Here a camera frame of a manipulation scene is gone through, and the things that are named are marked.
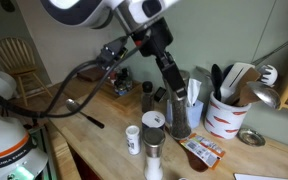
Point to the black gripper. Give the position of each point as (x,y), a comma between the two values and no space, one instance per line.
(159,39)

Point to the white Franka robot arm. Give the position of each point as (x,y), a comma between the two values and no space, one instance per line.
(141,20)

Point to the blue tissue box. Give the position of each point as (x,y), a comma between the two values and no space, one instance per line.
(194,107)

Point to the wooden organizer box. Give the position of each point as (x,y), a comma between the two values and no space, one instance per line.
(121,91)

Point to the small black device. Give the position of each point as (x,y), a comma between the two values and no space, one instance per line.
(159,94)

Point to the dark spice bottle black cap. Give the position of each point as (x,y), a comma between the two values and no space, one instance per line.
(147,99)

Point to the dark canister white lid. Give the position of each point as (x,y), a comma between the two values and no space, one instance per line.
(153,119)

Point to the white slotted spatula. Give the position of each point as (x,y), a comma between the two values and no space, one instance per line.
(233,77)

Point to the salt grinder metal top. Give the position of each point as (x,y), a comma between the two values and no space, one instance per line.
(153,139)

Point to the white orange utensil crock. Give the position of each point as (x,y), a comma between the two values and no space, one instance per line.
(224,121)

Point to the small white shaker bottle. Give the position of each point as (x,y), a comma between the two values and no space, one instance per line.
(133,139)

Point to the orange seasoning packet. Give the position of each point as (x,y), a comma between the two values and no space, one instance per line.
(206,150)

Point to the wooden spoon on counter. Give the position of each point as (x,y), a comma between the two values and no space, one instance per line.
(195,163)

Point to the metal ladle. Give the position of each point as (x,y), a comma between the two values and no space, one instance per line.
(256,91)

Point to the small metal dish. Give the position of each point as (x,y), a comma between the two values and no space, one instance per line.
(251,137)

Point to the wooden chair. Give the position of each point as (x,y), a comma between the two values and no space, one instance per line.
(17,59)

